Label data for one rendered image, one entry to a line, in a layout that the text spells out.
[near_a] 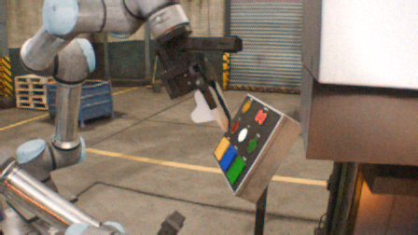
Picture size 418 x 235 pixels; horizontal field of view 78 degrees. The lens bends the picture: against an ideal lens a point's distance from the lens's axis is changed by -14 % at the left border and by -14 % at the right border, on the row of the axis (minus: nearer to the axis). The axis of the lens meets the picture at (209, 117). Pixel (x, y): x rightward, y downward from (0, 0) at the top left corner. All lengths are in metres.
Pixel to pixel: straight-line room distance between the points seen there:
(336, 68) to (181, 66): 0.33
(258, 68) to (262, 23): 1.25
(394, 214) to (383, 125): 0.41
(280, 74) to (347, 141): 8.05
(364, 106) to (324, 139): 0.06
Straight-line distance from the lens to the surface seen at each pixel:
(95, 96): 5.50
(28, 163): 1.18
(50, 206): 0.77
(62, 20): 0.58
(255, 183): 0.90
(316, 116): 0.34
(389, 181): 0.43
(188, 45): 0.56
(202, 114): 0.55
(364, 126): 0.35
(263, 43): 8.39
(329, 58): 0.28
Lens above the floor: 1.40
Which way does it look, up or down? 15 degrees down
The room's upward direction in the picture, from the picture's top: straight up
